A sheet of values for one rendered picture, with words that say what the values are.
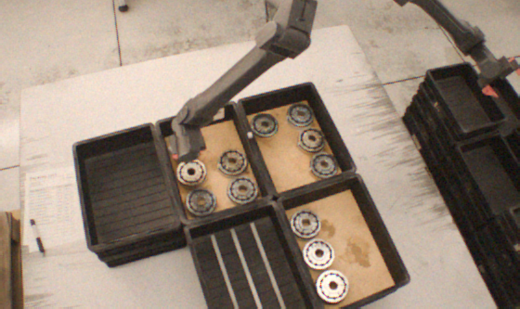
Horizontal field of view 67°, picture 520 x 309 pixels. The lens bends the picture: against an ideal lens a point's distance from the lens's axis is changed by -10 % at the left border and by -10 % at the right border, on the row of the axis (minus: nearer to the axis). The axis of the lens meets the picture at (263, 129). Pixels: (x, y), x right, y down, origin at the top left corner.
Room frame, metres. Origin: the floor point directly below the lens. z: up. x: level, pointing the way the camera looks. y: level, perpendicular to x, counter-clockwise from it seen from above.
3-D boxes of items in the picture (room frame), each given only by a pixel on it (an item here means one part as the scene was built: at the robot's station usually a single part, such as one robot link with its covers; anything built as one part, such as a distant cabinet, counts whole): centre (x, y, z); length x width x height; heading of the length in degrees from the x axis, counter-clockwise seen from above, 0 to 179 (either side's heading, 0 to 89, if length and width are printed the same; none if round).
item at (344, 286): (0.30, -0.27, 0.86); 0.10 x 0.10 x 0.01
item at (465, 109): (1.36, -1.01, 0.37); 0.40 x 0.30 x 0.45; 23
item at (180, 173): (0.63, 0.23, 0.86); 0.10 x 0.10 x 0.01
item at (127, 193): (0.53, 0.43, 0.87); 0.40 x 0.30 x 0.11; 25
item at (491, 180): (0.99, -1.17, 0.31); 0.40 x 0.30 x 0.34; 23
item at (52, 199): (0.49, 0.77, 0.70); 0.33 x 0.23 x 0.01; 23
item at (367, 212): (0.43, -0.28, 0.87); 0.40 x 0.30 x 0.11; 25
